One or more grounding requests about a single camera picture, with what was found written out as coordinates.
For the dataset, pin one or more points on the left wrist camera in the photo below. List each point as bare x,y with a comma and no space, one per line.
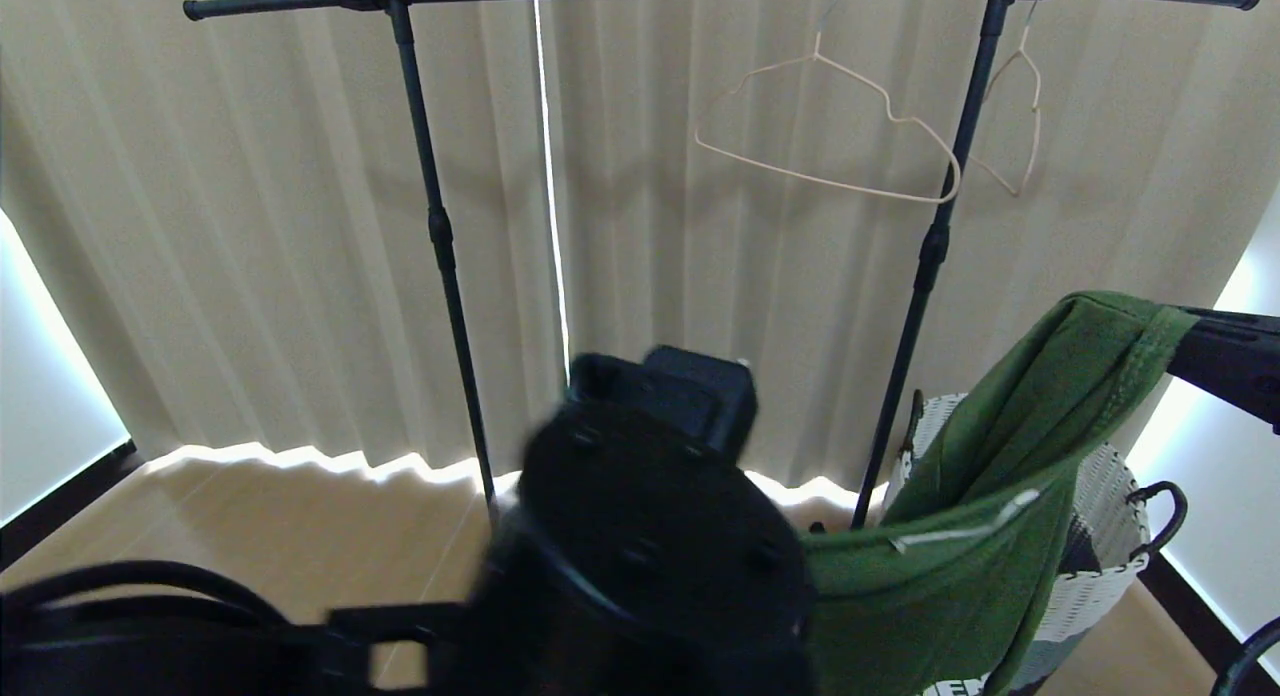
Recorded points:
690,396

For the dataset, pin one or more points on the green printed t-shirt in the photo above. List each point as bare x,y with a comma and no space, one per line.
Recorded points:
950,596

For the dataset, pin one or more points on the white laundry basket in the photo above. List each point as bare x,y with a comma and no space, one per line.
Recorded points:
1110,496

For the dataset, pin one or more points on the pink clothes hanger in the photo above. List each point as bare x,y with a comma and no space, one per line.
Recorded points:
1022,41
818,46

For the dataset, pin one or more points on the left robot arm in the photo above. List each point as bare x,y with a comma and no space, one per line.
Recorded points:
650,556

